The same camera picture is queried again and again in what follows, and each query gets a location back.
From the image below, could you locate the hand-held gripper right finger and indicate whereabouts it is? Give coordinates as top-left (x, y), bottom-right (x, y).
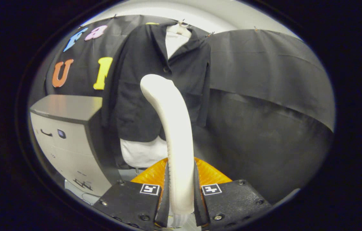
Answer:
top-left (194, 157), bottom-right (272, 231)

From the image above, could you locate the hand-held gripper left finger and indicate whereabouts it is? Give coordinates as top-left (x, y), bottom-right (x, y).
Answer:
top-left (92, 157), bottom-right (171, 231)

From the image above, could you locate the white shirt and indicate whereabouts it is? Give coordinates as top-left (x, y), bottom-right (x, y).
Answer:
top-left (120, 30), bottom-right (190, 168)

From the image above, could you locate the white garment steamer wand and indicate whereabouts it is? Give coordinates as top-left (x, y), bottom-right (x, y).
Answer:
top-left (140, 74), bottom-right (196, 228)

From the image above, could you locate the black jacket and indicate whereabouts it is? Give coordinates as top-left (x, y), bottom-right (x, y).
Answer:
top-left (101, 22), bottom-right (212, 143)

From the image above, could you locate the grey cabinet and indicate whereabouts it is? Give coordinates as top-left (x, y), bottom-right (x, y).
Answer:
top-left (29, 94), bottom-right (122, 197)

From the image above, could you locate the black backdrop cloth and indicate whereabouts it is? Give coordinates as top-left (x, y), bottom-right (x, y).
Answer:
top-left (28, 14), bottom-right (335, 204)

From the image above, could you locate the row of backdrop clips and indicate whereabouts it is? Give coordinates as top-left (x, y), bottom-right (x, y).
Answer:
top-left (113, 13), bottom-right (258, 36)

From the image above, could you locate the white plastic hanger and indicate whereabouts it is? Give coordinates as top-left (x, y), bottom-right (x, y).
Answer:
top-left (167, 22), bottom-right (192, 38)

